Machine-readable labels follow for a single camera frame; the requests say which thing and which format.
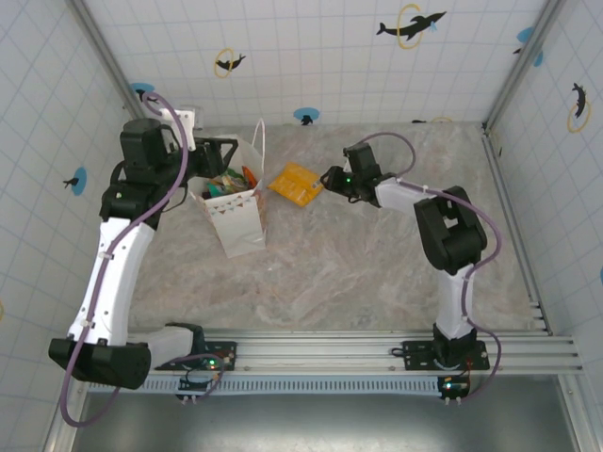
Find blue wall hook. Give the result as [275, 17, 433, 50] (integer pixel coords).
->
[130, 82, 159, 105]
[292, 106, 320, 127]

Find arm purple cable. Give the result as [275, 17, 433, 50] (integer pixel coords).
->
[360, 132, 503, 404]
[59, 91, 222, 428]

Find aluminium side rail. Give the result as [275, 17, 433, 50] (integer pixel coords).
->
[481, 122, 555, 336]

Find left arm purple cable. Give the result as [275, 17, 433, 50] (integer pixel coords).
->
[59, 91, 222, 428]

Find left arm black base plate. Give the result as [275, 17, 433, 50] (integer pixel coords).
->
[154, 339, 239, 373]

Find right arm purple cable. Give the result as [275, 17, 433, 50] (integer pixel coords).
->
[360, 132, 503, 404]

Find white paper bag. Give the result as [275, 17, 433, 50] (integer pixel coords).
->
[187, 117, 269, 259]

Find aluminium frame post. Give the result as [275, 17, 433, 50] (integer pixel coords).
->
[65, 0, 152, 123]
[484, 0, 566, 133]

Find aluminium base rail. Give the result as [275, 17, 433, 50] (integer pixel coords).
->
[65, 327, 585, 378]

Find white slotted cable duct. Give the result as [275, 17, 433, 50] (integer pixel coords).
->
[87, 375, 442, 396]

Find grey metal base panel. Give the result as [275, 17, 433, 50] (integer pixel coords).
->
[44, 374, 603, 452]

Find blue wall hook left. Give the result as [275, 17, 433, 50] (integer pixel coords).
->
[130, 82, 159, 105]

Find large dolphin yellow ring sticker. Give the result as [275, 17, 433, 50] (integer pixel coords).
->
[375, 3, 448, 51]

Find blue wall hook right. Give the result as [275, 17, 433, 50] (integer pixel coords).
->
[292, 106, 320, 127]

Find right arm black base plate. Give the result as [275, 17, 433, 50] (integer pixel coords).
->
[399, 339, 491, 371]

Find blue circle seal sticker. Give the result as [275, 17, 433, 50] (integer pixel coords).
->
[63, 167, 89, 196]
[513, 26, 545, 68]

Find yellow snack packet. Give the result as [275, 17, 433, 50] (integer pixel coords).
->
[267, 162, 326, 208]

